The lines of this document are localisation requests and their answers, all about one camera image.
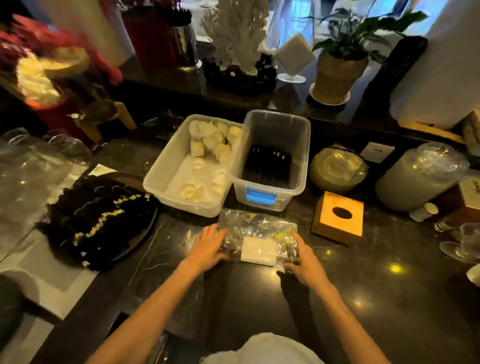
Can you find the person's right hand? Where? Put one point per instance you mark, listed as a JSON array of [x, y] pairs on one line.
[[307, 268]]

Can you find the person's left hand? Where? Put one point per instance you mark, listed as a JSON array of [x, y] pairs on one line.
[[204, 249]]

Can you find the wooden tissue box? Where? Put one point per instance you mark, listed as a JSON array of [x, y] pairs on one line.
[[330, 228]]

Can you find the white napkins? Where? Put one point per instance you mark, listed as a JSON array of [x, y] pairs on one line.
[[258, 251]]

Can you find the clear plastic bag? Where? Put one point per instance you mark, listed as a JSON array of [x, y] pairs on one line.
[[262, 225]]

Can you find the person's right forearm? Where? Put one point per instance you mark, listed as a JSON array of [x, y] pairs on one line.
[[348, 330]]

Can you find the person's left forearm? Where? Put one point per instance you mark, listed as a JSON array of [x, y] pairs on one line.
[[150, 318]]

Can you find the person's white shirt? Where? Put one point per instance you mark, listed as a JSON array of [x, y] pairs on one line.
[[262, 350]]

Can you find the tea box with brown print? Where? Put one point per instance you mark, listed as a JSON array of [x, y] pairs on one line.
[[465, 202]]

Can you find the white plastic bin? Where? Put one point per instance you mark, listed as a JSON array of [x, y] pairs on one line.
[[161, 180]]

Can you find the wrapped stack of round lids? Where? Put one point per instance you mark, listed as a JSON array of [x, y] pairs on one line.
[[337, 170]]

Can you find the stack of black chopsticks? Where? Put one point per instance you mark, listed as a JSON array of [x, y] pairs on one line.
[[267, 167]]

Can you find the black tray with fringed cloth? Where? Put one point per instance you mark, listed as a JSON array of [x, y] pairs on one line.
[[101, 221]]

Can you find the pile of rolled white towels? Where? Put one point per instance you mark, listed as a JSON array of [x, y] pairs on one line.
[[210, 140]]

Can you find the small white bottle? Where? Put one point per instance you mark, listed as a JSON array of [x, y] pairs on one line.
[[422, 213]]

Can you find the white paper card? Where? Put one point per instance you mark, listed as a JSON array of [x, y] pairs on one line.
[[102, 170]]

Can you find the tall wrapped stack of cups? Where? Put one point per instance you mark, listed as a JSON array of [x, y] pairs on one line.
[[416, 180]]

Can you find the clear bin with blue latch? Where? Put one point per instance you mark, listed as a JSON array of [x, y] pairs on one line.
[[275, 127]]

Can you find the small clear glass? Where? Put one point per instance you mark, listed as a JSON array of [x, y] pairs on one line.
[[442, 226]]

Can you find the wooden stand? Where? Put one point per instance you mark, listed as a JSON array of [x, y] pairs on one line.
[[125, 116]]

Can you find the clear stemmed glass dish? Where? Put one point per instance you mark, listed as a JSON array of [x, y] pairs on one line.
[[463, 245]]

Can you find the black ornament base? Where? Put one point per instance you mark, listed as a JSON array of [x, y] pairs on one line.
[[232, 84]]

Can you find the white saucer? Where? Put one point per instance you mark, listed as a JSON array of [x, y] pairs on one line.
[[318, 100]]

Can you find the yellow wooden board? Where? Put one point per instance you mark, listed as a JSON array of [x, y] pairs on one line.
[[431, 131]]

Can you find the plastic wrapped glassware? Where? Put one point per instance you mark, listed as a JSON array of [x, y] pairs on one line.
[[33, 176]]

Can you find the green plant in tan pot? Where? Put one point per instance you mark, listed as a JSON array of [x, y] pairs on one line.
[[335, 77]]

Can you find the silver metal bucket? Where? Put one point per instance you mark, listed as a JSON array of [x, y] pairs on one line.
[[184, 45]]

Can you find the white napkin in stemmed glass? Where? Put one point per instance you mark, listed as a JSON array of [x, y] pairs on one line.
[[295, 54]]

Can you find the black cylinder device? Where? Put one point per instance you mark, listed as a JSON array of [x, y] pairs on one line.
[[393, 71]]

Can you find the pale coral ornament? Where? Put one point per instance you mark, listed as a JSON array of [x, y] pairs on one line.
[[236, 33]]

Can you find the large white paper roll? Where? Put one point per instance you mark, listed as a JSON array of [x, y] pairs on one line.
[[438, 75]]

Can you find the white wall socket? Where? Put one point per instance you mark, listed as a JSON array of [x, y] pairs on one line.
[[377, 152]]

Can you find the white round pedestal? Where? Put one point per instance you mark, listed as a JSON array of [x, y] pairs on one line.
[[86, 30]]

